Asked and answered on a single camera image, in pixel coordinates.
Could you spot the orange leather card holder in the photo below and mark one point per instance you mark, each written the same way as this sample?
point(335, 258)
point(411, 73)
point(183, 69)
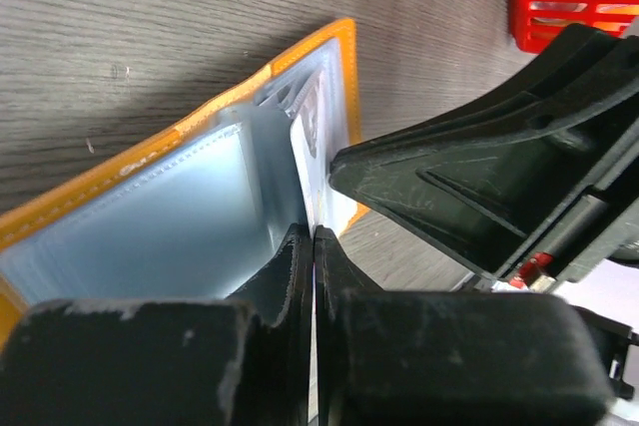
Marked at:
point(191, 212)

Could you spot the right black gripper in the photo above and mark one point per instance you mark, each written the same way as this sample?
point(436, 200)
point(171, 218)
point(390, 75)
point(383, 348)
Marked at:
point(536, 179)

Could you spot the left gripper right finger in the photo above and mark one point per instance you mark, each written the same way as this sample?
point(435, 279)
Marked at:
point(449, 358)

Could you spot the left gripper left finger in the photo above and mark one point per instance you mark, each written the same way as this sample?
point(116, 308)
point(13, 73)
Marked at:
point(243, 360)

